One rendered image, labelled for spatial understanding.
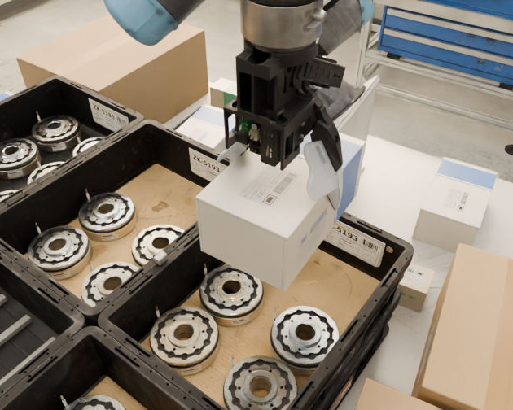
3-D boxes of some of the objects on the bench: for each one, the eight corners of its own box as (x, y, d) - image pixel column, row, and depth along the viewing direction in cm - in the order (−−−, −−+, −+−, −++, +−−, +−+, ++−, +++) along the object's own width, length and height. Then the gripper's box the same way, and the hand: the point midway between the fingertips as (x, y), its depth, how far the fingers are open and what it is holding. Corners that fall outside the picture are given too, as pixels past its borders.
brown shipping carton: (437, 298, 103) (459, 242, 92) (559, 339, 96) (598, 285, 85) (400, 436, 83) (421, 386, 72) (549, 501, 76) (598, 456, 65)
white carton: (435, 185, 128) (444, 156, 121) (485, 201, 123) (497, 172, 117) (411, 237, 115) (420, 208, 109) (467, 258, 111) (480, 228, 104)
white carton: (207, 132, 143) (204, 103, 137) (245, 144, 139) (244, 115, 133) (164, 173, 130) (160, 144, 124) (205, 188, 126) (203, 159, 120)
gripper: (167, 32, 50) (186, 189, 64) (352, 89, 43) (330, 252, 56) (218, 2, 55) (226, 152, 69) (392, 46, 48) (362, 206, 61)
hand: (285, 184), depth 64 cm, fingers closed on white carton, 13 cm apart
